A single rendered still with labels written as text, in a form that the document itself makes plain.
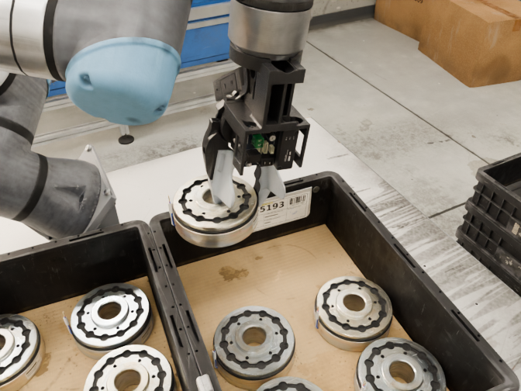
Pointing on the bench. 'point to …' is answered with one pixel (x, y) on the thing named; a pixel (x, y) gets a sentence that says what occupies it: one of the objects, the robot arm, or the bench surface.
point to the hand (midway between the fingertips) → (239, 196)
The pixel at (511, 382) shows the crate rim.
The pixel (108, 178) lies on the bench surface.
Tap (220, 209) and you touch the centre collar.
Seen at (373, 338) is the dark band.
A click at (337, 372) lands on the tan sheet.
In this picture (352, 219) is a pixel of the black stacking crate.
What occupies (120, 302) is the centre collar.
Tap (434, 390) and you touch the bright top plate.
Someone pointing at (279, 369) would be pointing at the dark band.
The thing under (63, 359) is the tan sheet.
